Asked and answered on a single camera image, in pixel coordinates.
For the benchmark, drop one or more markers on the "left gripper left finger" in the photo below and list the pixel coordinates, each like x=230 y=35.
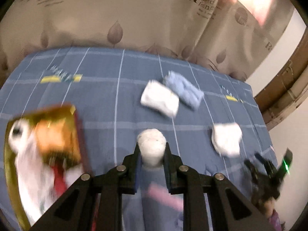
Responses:
x=94 y=202

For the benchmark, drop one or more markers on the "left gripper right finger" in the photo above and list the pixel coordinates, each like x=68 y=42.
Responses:
x=210 y=202

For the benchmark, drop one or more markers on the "red white fabric item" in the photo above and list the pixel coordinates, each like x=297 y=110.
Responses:
x=63 y=179

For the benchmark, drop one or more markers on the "orange rubber toy animal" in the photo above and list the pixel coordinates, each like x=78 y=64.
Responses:
x=58 y=137

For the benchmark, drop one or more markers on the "white fluffy plush black hole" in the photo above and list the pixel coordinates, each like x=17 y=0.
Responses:
x=19 y=135

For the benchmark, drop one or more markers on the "red gold tin box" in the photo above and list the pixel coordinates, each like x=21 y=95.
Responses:
x=54 y=113

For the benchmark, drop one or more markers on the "light blue sock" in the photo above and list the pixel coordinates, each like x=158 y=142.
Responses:
x=190 y=95

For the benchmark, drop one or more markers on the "white sock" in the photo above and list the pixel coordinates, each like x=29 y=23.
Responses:
x=158 y=97

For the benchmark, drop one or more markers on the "white printed plastic packet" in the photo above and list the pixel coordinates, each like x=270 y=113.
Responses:
x=35 y=181

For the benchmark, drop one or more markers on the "purple sleeve forearm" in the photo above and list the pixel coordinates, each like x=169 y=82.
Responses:
x=275 y=221

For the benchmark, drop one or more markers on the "right hand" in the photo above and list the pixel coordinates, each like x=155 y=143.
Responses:
x=266 y=207

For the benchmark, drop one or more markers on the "blue checked table cloth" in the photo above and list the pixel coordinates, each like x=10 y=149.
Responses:
x=106 y=85

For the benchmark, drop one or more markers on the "brown wooden door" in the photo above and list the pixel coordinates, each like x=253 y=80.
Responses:
x=287 y=90

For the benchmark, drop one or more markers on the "beige leaf print curtain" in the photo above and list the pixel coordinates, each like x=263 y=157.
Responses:
x=229 y=36

